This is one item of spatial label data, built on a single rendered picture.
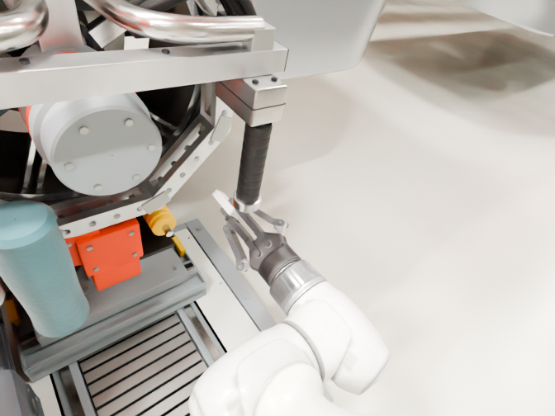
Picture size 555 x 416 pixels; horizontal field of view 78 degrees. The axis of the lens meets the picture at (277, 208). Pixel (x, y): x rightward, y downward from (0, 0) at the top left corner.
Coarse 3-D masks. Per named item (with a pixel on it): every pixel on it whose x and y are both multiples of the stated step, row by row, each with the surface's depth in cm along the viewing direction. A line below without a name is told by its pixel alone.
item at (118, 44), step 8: (0, 0) 53; (0, 8) 54; (80, 16) 64; (88, 16) 65; (96, 16) 66; (120, 40) 71; (104, 48) 70; (112, 48) 71; (120, 48) 72; (8, 56) 58
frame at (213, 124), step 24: (216, 0) 53; (216, 120) 67; (192, 144) 69; (216, 144) 71; (168, 168) 73; (192, 168) 71; (120, 192) 69; (144, 192) 70; (168, 192) 71; (72, 216) 62; (96, 216) 64; (120, 216) 67
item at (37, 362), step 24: (192, 264) 112; (192, 288) 107; (24, 312) 95; (120, 312) 99; (144, 312) 98; (168, 312) 107; (24, 336) 87; (72, 336) 92; (96, 336) 91; (120, 336) 99; (24, 360) 85; (48, 360) 86; (72, 360) 92
